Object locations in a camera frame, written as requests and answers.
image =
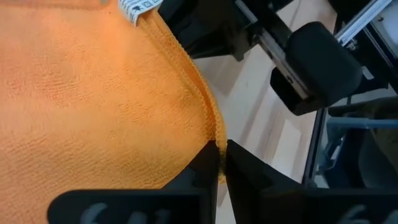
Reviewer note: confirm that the orange microfiber towel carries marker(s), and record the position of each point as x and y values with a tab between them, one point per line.
93	93

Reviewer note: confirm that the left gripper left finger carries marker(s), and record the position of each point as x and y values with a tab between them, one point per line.
199	177

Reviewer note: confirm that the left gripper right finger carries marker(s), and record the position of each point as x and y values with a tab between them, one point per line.
248	177

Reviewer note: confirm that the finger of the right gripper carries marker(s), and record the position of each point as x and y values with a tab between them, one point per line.
202	28
326	62

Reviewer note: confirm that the grey metal crossbar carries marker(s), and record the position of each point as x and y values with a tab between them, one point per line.
360	123

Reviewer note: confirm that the silver aluminium post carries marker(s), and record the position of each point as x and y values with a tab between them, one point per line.
363	21

